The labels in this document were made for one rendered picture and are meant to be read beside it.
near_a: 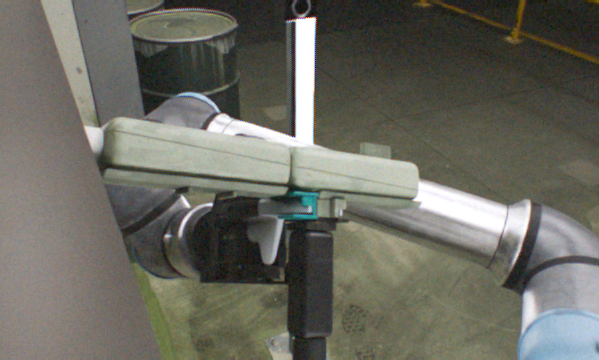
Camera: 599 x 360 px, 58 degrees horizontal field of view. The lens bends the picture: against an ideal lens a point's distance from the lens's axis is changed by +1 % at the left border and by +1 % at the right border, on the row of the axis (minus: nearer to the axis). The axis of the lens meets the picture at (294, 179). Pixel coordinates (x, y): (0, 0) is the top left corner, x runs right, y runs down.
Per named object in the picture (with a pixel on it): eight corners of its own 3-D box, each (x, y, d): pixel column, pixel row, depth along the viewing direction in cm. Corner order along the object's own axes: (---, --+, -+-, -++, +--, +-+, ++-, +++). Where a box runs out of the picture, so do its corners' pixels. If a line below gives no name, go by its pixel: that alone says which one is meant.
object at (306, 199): (292, 221, 50) (292, 197, 50) (318, 219, 47) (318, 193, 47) (268, 219, 49) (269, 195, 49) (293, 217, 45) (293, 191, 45)
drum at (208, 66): (133, 163, 335) (106, 20, 287) (213, 136, 365) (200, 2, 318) (180, 205, 296) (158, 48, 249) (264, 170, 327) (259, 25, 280)
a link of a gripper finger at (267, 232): (312, 264, 45) (265, 266, 53) (313, 195, 47) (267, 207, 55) (279, 262, 44) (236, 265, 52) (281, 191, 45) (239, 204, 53)
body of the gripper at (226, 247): (298, 284, 55) (241, 283, 65) (300, 202, 57) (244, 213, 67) (233, 283, 51) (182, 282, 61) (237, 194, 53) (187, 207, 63)
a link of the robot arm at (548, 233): (645, 217, 67) (172, 74, 83) (661, 282, 57) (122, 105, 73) (602, 283, 74) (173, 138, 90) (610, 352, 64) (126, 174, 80)
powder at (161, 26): (112, 25, 289) (112, 23, 288) (200, 8, 318) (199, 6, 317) (160, 51, 253) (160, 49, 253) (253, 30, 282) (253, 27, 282)
